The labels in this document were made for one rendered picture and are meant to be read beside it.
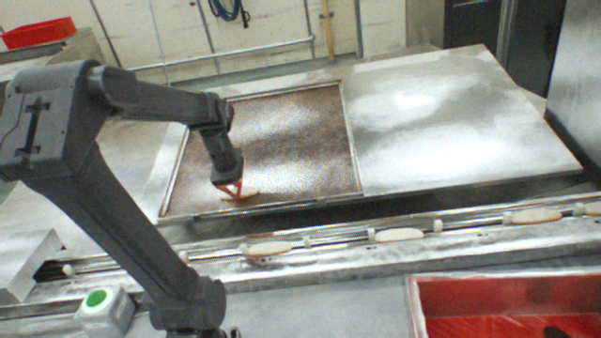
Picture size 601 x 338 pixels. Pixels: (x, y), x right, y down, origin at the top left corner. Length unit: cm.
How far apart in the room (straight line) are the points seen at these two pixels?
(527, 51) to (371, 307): 216
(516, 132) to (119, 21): 431
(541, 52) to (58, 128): 258
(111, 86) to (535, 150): 90
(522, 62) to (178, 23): 335
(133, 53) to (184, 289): 439
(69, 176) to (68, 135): 4
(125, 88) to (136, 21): 430
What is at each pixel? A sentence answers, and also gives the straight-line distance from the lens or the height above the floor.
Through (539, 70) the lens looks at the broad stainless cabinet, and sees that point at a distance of 279.
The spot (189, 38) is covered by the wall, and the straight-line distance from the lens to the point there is 463.
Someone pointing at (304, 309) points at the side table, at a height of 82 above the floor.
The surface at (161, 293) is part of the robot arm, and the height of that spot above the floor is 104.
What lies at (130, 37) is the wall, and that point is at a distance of 484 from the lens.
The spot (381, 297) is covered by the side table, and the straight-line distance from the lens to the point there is 79.
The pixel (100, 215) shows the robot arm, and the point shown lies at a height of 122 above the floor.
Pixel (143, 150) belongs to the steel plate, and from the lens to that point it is 154.
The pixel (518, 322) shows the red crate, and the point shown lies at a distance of 78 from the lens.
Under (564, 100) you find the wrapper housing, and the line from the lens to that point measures 110.
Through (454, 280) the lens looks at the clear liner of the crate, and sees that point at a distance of 69.
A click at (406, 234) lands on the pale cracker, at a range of 84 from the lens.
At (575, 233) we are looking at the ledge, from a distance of 90.
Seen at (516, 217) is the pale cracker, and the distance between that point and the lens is 92.
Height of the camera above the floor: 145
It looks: 33 degrees down
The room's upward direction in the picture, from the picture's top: 12 degrees counter-clockwise
